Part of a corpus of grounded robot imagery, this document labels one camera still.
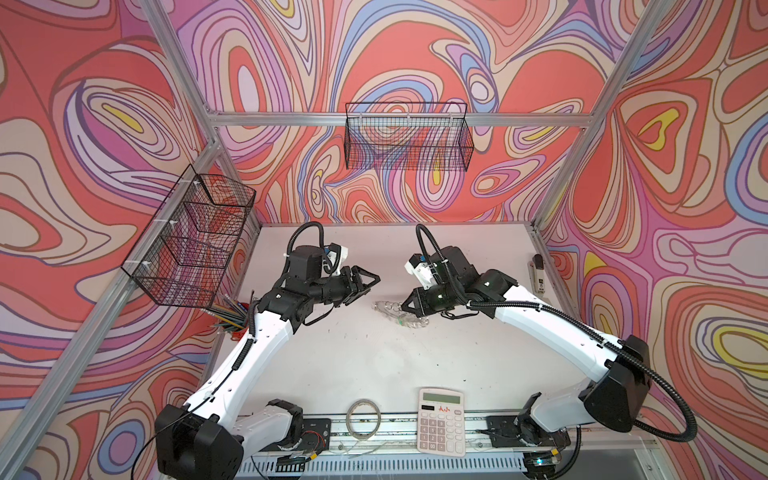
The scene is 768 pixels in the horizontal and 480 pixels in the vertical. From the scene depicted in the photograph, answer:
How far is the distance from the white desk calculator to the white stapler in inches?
17.9

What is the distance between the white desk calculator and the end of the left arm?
0.35m

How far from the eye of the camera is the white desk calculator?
28.3 inches

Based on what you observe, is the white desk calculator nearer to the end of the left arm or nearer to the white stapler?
the end of the left arm

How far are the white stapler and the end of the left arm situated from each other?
2.08 ft

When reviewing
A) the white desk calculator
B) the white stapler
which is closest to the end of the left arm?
the white desk calculator

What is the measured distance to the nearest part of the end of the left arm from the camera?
0.63 metres

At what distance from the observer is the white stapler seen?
3.30 feet
